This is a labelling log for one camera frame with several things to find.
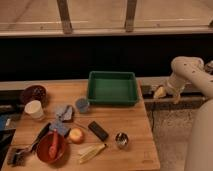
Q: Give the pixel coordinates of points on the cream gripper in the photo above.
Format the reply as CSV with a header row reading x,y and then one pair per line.
x,y
162,91

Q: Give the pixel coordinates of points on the red pepper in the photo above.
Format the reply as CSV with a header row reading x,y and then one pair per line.
x,y
53,148

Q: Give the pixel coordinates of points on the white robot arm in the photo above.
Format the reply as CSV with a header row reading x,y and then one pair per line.
x,y
199,155

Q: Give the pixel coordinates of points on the small metal cup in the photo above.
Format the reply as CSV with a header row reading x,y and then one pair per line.
x,y
121,140

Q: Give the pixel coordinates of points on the small blue cup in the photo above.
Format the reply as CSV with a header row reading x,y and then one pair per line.
x,y
82,105

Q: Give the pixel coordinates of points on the white paper cup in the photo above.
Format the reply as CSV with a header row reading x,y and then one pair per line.
x,y
34,109

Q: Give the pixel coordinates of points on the green plastic tray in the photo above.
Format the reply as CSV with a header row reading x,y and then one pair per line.
x,y
112,88

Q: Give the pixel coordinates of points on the black rectangular block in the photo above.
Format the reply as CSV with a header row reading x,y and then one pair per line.
x,y
98,131

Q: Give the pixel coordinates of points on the yellow red apple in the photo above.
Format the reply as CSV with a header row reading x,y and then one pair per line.
x,y
76,135

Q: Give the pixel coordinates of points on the blue crumpled cloth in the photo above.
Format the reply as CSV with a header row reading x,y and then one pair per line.
x,y
64,112

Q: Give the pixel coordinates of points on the blue sponge piece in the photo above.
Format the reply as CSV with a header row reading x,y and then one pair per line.
x,y
59,127

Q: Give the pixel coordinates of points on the dark maroon bowl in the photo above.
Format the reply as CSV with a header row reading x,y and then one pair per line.
x,y
34,92

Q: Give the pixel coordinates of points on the red bowl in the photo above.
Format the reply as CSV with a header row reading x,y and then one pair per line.
x,y
45,143

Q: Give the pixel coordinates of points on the black handled brush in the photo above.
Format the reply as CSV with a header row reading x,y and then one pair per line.
x,y
16,155

